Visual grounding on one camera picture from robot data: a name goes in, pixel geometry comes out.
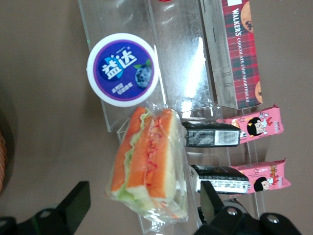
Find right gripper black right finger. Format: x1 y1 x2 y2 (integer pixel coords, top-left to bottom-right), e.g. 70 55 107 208
195 180 245 235

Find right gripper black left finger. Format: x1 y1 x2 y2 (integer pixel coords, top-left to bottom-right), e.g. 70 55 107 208
34 181 91 235

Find triangle sandwich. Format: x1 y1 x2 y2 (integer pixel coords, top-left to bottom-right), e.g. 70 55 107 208
104 106 189 222

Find black snack packet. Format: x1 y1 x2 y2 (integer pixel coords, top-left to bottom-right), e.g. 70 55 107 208
181 121 242 148
190 164 250 195

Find pink cartoon snack packet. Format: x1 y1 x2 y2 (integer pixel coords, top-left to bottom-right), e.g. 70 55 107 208
216 104 285 145
229 158 292 198

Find blue gum jar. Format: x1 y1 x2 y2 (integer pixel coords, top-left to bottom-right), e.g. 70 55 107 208
86 32 160 108

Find clear acrylic stepped stand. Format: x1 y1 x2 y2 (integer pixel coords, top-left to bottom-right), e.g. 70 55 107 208
77 0 267 232

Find red tartan shortbread box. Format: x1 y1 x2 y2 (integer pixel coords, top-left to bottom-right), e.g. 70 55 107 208
198 0 264 110

